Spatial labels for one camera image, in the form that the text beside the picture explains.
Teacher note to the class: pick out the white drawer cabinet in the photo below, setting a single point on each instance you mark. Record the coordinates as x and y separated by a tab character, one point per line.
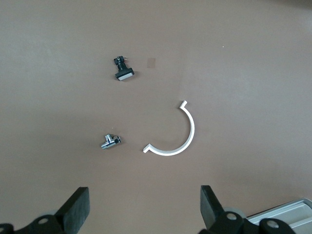
292	207

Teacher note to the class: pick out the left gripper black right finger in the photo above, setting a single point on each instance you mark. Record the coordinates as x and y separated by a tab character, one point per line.
209	209

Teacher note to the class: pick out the chrome tee fitting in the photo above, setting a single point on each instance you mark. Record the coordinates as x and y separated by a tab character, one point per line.
109	141

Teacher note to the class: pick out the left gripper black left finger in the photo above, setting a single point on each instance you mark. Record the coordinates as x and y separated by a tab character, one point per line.
73	209

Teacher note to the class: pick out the translucent tape patch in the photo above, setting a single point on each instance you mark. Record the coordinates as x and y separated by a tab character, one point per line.
151	63

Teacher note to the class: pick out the white semicircular bracket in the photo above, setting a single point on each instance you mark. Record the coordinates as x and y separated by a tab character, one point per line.
192	126

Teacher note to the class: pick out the black rectangular push switch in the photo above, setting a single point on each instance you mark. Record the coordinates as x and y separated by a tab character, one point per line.
123	73

